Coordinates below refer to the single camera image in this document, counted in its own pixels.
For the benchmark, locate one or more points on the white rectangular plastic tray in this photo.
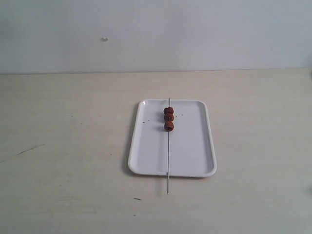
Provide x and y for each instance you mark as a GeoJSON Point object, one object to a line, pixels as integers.
{"type": "Point", "coordinates": [192, 151]}

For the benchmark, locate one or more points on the brown meatball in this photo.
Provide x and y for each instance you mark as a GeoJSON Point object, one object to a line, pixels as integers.
{"type": "Point", "coordinates": [168, 110]}
{"type": "Point", "coordinates": [168, 117]}
{"type": "Point", "coordinates": [169, 126]}

